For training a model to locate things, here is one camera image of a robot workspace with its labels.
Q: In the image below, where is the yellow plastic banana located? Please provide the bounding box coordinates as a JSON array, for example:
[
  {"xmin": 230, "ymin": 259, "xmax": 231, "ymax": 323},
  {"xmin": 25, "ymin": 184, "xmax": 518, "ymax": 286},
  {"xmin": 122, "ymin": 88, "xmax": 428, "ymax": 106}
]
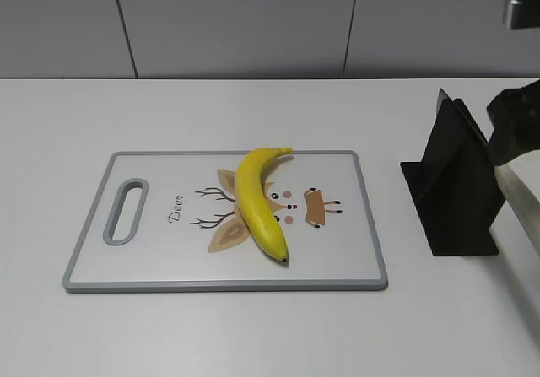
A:
[{"xmin": 235, "ymin": 147, "xmax": 294, "ymax": 264}]

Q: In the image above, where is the white deer cutting board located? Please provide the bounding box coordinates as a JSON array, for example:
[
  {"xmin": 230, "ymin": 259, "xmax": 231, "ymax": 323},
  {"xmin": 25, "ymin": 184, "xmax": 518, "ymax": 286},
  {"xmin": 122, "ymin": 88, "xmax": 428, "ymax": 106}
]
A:
[{"xmin": 62, "ymin": 150, "xmax": 388, "ymax": 294}]

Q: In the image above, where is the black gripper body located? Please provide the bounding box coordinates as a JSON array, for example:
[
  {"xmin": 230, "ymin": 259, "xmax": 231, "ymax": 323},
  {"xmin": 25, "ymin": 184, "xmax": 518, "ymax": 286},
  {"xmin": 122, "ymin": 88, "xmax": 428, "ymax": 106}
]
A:
[{"xmin": 487, "ymin": 80, "xmax": 539, "ymax": 166}]

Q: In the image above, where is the white handled kitchen knife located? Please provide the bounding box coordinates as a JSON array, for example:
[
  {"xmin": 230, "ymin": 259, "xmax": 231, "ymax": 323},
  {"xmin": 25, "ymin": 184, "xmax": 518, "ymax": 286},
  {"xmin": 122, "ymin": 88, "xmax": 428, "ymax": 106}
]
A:
[{"xmin": 436, "ymin": 90, "xmax": 539, "ymax": 247}]

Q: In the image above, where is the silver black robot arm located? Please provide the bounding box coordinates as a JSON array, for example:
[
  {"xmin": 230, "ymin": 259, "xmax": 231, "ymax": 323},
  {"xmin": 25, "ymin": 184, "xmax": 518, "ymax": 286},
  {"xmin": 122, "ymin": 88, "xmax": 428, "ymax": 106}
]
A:
[{"xmin": 487, "ymin": 0, "xmax": 539, "ymax": 166}]

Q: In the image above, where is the black knife stand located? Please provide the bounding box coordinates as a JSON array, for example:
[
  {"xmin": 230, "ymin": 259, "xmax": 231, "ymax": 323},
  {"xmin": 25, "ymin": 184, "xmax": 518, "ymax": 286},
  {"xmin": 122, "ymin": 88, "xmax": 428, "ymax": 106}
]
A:
[{"xmin": 400, "ymin": 98, "xmax": 505, "ymax": 256}]

